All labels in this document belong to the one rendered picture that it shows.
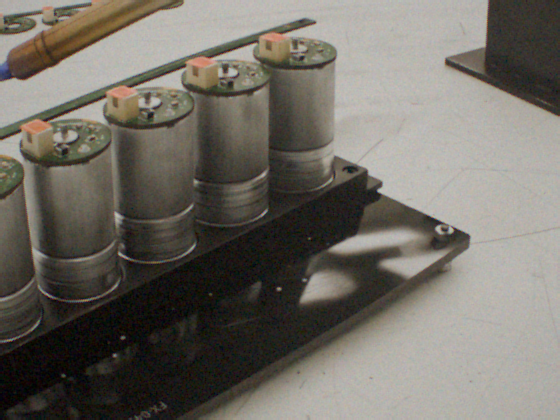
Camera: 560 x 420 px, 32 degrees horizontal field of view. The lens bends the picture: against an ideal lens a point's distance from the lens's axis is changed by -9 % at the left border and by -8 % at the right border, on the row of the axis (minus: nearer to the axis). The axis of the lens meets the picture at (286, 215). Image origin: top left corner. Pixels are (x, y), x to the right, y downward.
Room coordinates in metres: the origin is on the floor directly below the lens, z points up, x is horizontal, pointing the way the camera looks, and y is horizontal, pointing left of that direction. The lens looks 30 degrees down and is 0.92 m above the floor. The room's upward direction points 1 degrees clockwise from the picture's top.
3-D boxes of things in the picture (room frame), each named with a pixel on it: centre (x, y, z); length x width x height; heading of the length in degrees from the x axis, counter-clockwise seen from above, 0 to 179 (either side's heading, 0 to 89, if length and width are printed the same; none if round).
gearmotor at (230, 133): (0.27, 0.02, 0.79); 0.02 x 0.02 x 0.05
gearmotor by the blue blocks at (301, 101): (0.29, 0.00, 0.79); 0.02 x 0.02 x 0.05
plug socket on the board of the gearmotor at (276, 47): (0.28, 0.00, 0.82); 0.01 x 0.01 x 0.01; 46
